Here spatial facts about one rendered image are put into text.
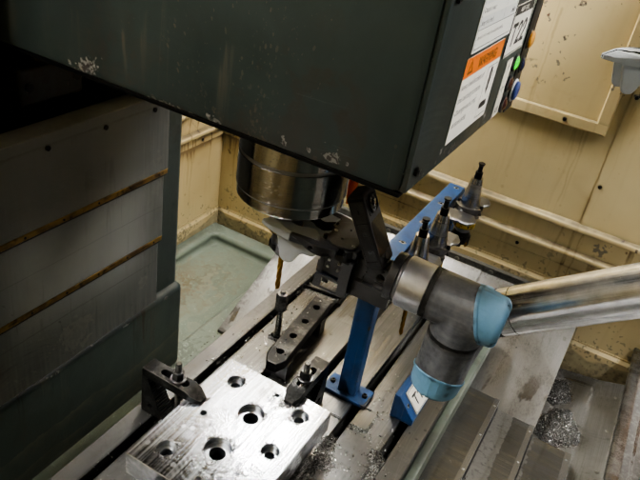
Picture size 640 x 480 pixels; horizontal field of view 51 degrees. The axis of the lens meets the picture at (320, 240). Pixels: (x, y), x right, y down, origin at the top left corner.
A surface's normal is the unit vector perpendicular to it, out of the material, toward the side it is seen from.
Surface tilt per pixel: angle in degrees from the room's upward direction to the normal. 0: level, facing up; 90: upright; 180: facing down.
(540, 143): 90
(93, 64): 90
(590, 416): 17
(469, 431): 7
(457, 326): 90
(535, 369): 24
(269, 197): 90
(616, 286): 60
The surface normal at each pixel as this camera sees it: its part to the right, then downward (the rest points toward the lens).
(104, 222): 0.86, 0.37
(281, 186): -0.21, 0.49
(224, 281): 0.14, -0.84
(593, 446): -0.11, -0.91
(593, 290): -0.64, -0.26
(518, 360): -0.07, -0.61
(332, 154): -0.49, 0.39
